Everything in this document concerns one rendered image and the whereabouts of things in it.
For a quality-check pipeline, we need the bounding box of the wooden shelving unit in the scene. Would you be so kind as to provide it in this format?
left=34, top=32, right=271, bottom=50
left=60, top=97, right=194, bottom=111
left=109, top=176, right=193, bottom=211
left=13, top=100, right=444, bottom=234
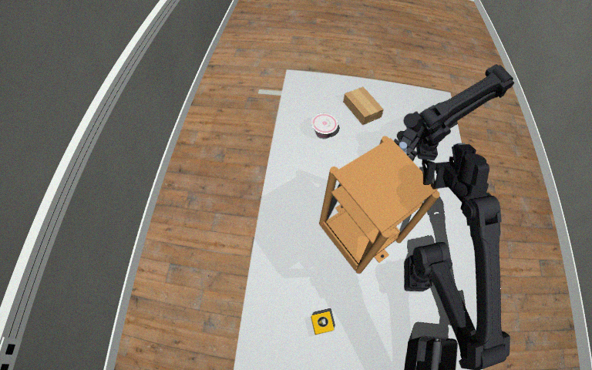
left=319, top=136, right=440, bottom=274

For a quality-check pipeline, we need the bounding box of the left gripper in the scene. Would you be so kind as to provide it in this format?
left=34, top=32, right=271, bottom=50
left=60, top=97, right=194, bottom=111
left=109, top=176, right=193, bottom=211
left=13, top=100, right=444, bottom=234
left=422, top=156, right=461, bottom=193

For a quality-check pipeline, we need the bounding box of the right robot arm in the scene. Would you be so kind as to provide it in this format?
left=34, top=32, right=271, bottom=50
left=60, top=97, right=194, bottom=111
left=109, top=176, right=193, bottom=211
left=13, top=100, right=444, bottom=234
left=399, top=64, right=514, bottom=158

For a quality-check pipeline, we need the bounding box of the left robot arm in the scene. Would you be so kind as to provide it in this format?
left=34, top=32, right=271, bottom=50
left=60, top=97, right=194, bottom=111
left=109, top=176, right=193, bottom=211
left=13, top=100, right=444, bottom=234
left=408, top=143, right=510, bottom=370

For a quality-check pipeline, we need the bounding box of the tan wooden block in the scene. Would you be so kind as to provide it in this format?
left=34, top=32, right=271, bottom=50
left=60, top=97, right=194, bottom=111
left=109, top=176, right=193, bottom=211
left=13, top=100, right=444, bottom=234
left=343, top=87, right=384, bottom=125

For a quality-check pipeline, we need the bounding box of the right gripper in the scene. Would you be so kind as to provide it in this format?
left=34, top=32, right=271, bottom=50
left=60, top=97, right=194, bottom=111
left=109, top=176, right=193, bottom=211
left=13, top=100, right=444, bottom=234
left=394, top=139, right=417, bottom=161

